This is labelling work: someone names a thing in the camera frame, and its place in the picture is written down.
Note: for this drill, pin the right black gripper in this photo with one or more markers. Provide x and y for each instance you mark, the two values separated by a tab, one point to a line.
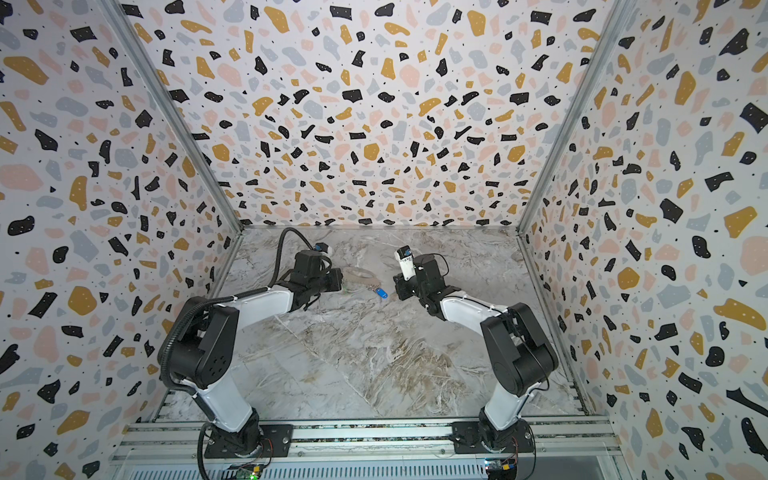
405	287

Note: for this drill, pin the electronics board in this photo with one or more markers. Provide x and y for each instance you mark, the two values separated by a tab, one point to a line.
249	471
501	469

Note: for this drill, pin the aluminium corner post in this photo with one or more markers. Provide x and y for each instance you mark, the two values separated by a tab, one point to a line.
618	17
117	20

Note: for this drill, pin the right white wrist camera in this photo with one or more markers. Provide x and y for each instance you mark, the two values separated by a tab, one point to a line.
405	259

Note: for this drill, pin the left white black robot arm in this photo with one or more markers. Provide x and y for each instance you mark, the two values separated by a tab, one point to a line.
196	355

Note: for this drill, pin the left electronics board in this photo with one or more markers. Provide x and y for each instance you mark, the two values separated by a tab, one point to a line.
249	471

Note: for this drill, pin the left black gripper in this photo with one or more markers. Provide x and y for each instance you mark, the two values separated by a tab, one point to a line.
330	279

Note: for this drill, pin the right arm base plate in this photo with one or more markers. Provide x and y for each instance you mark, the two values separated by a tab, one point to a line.
479	437

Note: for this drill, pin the right aluminium corner post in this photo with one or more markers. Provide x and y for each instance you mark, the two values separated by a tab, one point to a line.
618	17

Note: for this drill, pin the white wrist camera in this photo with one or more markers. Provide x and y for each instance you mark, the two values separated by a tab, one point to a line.
323	248
405	259

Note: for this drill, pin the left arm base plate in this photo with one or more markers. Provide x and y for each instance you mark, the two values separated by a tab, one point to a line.
266	441

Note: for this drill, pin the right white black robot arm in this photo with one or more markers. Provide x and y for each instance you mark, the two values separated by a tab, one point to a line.
521	355

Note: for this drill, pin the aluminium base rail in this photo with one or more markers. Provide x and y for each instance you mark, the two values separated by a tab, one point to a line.
565	447

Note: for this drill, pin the right electronics board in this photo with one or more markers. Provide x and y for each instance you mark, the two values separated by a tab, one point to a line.
501	469

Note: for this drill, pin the left aluminium corner post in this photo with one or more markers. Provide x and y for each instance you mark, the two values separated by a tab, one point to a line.
117	20

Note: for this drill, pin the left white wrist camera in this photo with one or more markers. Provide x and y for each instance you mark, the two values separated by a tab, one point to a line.
323	248

